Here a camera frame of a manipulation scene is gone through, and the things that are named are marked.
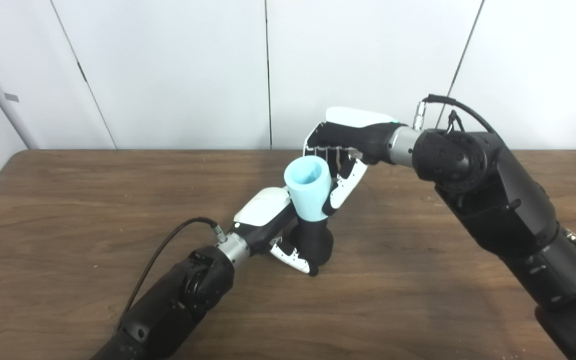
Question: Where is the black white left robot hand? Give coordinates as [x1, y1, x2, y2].
[233, 186, 319, 277]

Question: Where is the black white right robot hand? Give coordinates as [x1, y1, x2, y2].
[302, 106, 409, 217]

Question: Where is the light blue cup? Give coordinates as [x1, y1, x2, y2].
[283, 155, 332, 222]

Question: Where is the black funnel-shaped nozzle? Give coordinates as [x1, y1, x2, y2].
[295, 215, 335, 275]

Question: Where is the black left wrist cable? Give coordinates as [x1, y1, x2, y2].
[113, 217, 228, 336]

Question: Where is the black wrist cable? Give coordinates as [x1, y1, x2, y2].
[113, 217, 228, 336]
[413, 93, 499, 136]

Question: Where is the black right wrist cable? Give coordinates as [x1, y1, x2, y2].
[413, 93, 499, 136]

